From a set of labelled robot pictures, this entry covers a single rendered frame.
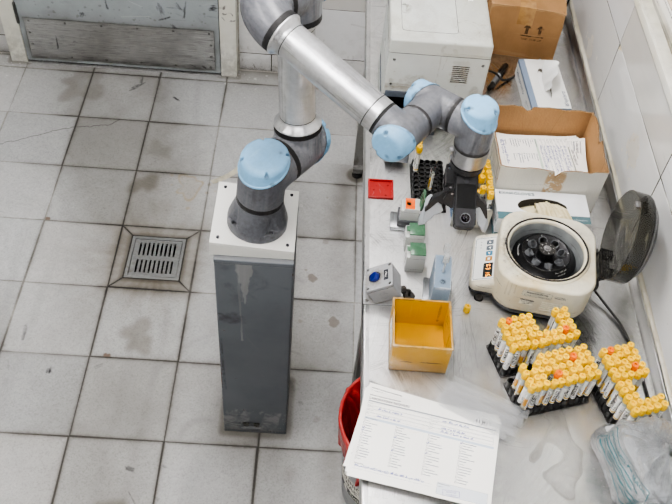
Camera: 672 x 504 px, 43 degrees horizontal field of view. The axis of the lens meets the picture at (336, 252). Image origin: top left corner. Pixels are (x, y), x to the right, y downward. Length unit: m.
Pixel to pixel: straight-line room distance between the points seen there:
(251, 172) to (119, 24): 2.09
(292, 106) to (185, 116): 1.86
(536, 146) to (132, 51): 2.16
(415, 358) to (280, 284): 0.45
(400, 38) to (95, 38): 2.01
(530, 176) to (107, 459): 1.56
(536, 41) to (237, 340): 1.30
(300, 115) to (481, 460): 0.87
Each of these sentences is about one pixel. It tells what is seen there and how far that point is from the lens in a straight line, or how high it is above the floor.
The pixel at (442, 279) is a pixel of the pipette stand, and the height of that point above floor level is 0.98.
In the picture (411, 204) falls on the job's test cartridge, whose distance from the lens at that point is 2.19.
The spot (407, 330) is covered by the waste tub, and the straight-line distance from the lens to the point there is 2.02.
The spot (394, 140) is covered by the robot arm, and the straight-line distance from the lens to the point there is 1.65.
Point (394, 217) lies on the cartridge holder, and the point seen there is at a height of 0.89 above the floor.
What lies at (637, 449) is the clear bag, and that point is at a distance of 1.86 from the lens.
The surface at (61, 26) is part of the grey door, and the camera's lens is 4.06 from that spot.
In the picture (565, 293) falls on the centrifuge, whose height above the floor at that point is 0.99.
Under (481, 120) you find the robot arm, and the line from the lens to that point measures 1.72.
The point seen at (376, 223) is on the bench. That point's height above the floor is 0.88.
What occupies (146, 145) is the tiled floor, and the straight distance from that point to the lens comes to 3.72.
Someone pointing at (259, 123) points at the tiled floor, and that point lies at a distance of 3.80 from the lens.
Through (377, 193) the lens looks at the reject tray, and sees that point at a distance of 2.30.
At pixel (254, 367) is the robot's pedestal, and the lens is 2.52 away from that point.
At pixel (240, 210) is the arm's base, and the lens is 2.08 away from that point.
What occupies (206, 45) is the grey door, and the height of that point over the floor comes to 0.16.
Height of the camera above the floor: 2.52
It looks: 50 degrees down
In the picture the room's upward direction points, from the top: 6 degrees clockwise
